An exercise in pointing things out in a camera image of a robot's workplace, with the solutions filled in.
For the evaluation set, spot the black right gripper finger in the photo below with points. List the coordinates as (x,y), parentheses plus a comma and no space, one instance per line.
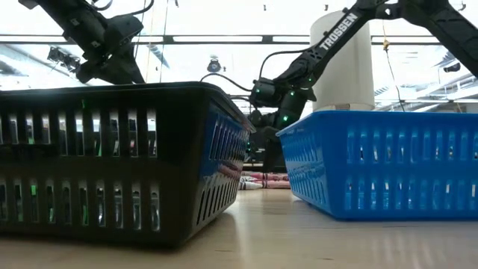
(272,149)

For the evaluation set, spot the black plastic basket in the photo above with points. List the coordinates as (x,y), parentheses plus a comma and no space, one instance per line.
(179,149)

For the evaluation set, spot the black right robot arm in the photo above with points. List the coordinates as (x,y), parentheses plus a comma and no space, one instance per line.
(338,33)

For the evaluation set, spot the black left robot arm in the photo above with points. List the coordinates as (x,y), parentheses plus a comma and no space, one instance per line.
(74,22)

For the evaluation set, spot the dark background desk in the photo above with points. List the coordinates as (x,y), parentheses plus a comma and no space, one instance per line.
(254,157)

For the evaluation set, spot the white crayon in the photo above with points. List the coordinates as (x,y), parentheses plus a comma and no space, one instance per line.
(246,179)
(248,185)

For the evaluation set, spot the blue plastic basket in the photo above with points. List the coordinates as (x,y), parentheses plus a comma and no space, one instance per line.
(336,130)

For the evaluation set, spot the white cylinder table lamp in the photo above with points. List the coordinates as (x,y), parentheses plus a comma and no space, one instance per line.
(354,74)

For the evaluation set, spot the round dark ceiling device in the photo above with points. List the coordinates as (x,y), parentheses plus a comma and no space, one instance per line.
(214,66)

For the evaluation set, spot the green plastic basket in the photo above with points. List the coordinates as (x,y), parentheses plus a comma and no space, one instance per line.
(33,190)

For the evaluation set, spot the dark ceiling fixture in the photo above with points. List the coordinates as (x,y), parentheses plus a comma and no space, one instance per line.
(452,68)

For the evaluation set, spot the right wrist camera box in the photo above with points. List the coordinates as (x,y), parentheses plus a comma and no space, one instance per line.
(263,93)

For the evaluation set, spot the black ceiling camera cluster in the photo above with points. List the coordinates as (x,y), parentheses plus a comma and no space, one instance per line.
(65,60)

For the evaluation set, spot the black ceiling rail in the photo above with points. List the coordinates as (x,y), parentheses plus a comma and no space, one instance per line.
(267,39)

